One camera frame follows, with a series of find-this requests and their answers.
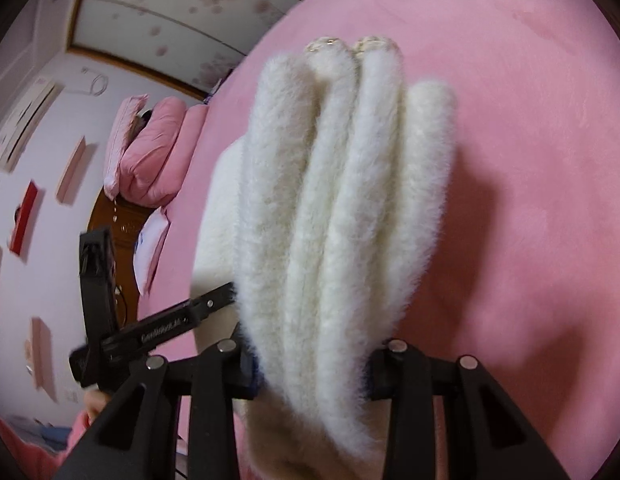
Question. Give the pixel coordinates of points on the small white printed pillow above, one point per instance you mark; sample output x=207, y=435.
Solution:
x=149, y=245

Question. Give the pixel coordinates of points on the floral sliding door wardrobe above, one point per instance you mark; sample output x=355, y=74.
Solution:
x=189, y=5

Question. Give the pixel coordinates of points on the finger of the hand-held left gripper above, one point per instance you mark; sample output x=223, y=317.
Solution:
x=214, y=300

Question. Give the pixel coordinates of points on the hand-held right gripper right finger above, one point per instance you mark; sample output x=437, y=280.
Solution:
x=377, y=375

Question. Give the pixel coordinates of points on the white wall air conditioner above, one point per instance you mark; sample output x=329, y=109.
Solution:
x=24, y=115

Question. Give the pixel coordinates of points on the pink plush bed blanket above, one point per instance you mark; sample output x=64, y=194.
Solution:
x=515, y=160

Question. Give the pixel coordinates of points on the folded pink quilt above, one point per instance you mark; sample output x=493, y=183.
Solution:
x=154, y=160

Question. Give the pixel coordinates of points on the pink pillow with lace trim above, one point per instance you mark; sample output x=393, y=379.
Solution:
x=117, y=135

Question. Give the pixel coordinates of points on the red wall shelf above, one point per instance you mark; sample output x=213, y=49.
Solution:
x=27, y=215

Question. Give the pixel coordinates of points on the white fluffy cardigan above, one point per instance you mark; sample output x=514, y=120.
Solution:
x=315, y=210

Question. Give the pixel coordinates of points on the person's left hand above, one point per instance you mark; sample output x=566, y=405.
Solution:
x=95, y=404

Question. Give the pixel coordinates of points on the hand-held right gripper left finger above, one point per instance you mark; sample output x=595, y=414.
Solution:
x=239, y=370

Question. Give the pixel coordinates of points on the brown wooden headboard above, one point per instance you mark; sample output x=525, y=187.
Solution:
x=109, y=215

